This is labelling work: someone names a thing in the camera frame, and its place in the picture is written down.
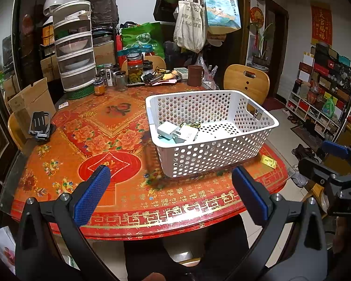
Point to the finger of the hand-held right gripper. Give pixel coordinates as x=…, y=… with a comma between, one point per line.
x=313, y=168
x=335, y=149

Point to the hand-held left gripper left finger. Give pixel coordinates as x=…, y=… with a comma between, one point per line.
x=92, y=193

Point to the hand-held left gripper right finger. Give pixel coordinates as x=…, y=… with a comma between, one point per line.
x=250, y=193

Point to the white perforated plastic basket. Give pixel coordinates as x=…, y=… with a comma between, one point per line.
x=193, y=158

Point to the dark doormat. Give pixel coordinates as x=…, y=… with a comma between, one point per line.
x=304, y=131

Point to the small yellow packet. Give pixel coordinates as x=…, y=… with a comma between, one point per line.
x=268, y=161

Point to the red printed tablecloth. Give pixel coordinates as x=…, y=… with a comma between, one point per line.
x=105, y=140

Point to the shelf of boxes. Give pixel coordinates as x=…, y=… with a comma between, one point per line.
x=321, y=87

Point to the black folded clips tool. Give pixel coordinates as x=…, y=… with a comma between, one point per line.
x=39, y=126

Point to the person's dark pants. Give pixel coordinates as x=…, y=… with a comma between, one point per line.
x=187, y=251

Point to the yellow green frog toy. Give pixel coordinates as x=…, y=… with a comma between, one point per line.
x=194, y=123

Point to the small playing card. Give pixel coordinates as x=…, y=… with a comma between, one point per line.
x=63, y=104

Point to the wooden chair under box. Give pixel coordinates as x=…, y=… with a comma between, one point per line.
x=16, y=134

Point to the small white power adapter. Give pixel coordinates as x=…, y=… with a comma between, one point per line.
x=167, y=130

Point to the green plastic basket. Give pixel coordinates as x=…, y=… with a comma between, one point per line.
x=79, y=94

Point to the white plastic bag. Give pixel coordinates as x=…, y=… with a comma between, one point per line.
x=3, y=246

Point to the open cardboard box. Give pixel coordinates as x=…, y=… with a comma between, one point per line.
x=29, y=99

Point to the empty glass jar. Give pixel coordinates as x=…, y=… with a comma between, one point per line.
x=120, y=82

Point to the potted plant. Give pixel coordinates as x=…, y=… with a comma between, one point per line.
x=261, y=60

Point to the small labelled bottle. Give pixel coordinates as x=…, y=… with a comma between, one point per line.
x=109, y=77

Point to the glass jar of pickles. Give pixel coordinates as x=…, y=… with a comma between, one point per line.
x=135, y=71

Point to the brown ceramic mug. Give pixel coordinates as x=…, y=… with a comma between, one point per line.
x=194, y=76

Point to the closed cardboard box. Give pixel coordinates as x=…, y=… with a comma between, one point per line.
x=103, y=54

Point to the white stacked food cover tower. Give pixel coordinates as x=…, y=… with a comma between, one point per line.
x=76, y=49

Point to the green shopping bag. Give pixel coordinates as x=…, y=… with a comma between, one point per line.
x=146, y=35

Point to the dark glass cabinet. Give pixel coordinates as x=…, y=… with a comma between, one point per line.
x=32, y=35

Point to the illustrated tote bag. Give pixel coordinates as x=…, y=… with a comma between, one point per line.
x=222, y=11

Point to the white canvas tote bag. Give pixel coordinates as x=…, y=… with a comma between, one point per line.
x=190, y=23

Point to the black plastic covered bundle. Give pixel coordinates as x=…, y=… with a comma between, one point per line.
x=103, y=8

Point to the white fan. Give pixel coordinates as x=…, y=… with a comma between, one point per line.
x=54, y=1

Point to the red wall poster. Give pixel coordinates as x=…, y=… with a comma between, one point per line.
x=321, y=23

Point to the round red wall ornament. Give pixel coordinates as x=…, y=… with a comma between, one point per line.
x=256, y=14

